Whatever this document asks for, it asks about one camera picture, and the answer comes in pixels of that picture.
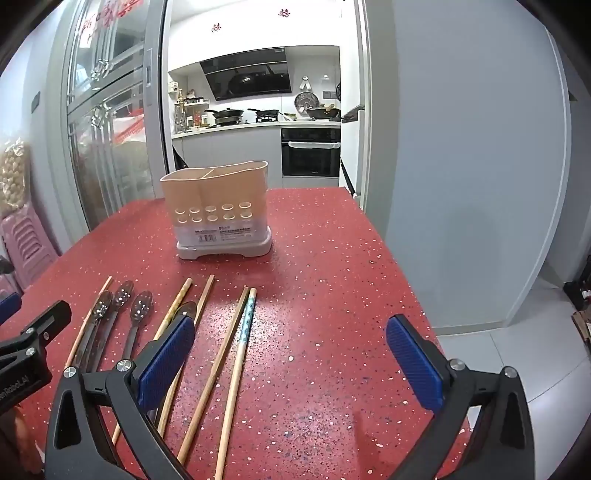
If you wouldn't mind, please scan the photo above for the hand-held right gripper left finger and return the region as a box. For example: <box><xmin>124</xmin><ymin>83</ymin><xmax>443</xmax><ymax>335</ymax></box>
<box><xmin>44</xmin><ymin>316</ymin><xmax>197</xmax><ymax>480</ymax></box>

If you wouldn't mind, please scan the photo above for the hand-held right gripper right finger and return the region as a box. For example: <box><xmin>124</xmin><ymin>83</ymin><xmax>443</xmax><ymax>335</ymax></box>
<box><xmin>385</xmin><ymin>315</ymin><xmax>548</xmax><ymax>480</ymax></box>

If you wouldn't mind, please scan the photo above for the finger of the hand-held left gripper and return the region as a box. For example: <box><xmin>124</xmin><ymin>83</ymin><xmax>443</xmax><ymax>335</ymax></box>
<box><xmin>0</xmin><ymin>293</ymin><xmax>22</xmax><ymax>326</ymax></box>
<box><xmin>0</xmin><ymin>300</ymin><xmax>72</xmax><ymax>370</ymax></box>

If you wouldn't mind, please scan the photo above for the plain wooden chopstick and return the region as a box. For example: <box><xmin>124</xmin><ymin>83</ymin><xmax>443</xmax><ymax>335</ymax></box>
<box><xmin>64</xmin><ymin>275</ymin><xmax>114</xmax><ymax>370</ymax></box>
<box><xmin>111</xmin><ymin>277</ymin><xmax>193</xmax><ymax>446</ymax></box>
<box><xmin>157</xmin><ymin>274</ymin><xmax>216</xmax><ymax>437</ymax></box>
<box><xmin>177</xmin><ymin>285</ymin><xmax>250</xmax><ymax>466</ymax></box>

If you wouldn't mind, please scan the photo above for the metal spoon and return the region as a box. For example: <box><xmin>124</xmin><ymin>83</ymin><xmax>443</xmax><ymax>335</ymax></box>
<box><xmin>85</xmin><ymin>280</ymin><xmax>136</xmax><ymax>372</ymax></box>
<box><xmin>121</xmin><ymin>291</ymin><xmax>154</xmax><ymax>363</ymax></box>
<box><xmin>173</xmin><ymin>301</ymin><xmax>198</xmax><ymax>324</ymax></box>
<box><xmin>74</xmin><ymin>291</ymin><xmax>114</xmax><ymax>370</ymax></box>

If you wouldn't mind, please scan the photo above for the blue patterned chopstick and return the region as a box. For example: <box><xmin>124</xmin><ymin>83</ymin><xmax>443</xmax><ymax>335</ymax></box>
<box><xmin>213</xmin><ymin>287</ymin><xmax>258</xmax><ymax>480</ymax></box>

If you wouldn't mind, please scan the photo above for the beige plastic cutlery holder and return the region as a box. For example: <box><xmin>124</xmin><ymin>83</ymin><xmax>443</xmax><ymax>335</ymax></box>
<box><xmin>160</xmin><ymin>160</ymin><xmax>273</xmax><ymax>260</ymax></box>

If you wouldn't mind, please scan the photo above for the stack of pink stools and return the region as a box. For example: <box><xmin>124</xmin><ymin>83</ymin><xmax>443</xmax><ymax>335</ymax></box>
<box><xmin>0</xmin><ymin>215</ymin><xmax>61</xmax><ymax>296</ymax></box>

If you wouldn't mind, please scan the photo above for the clear bag of nuts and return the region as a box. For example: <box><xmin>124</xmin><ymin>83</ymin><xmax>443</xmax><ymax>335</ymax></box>
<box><xmin>0</xmin><ymin>138</ymin><xmax>35</xmax><ymax>217</ymax></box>

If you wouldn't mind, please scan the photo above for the cardboard box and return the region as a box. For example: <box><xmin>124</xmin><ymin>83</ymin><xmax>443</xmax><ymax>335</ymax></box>
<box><xmin>571</xmin><ymin>309</ymin><xmax>591</xmax><ymax>356</ymax></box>

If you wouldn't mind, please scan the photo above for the sliding glass door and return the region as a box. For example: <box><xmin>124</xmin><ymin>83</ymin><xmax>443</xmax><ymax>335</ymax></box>
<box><xmin>46</xmin><ymin>0</ymin><xmax>169</xmax><ymax>232</ymax></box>

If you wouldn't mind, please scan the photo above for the grey kitchen counter cabinet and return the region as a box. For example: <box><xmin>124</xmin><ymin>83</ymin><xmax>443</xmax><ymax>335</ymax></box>
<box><xmin>172</xmin><ymin>121</ymin><xmax>342</xmax><ymax>189</ymax></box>

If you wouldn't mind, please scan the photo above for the black built-in oven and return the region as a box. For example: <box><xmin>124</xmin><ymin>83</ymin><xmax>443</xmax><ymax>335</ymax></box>
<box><xmin>280</xmin><ymin>127</ymin><xmax>342</xmax><ymax>178</ymax></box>

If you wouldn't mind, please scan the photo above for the rack of seasoning bottles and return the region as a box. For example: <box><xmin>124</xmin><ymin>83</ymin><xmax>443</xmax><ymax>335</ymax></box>
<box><xmin>174</xmin><ymin>88</ymin><xmax>209</xmax><ymax>131</ymax></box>

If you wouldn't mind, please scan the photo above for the black wok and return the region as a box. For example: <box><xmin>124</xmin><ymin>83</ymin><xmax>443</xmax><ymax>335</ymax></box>
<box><xmin>204</xmin><ymin>107</ymin><xmax>245</xmax><ymax>124</ymax></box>

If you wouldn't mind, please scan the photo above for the dark wok with food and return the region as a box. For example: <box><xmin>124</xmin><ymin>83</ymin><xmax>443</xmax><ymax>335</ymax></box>
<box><xmin>305</xmin><ymin>105</ymin><xmax>341</xmax><ymax>121</ymax></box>

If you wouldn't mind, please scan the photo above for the black range hood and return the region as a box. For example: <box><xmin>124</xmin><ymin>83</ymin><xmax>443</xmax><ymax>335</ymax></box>
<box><xmin>200</xmin><ymin>46</ymin><xmax>293</xmax><ymax>102</ymax></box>

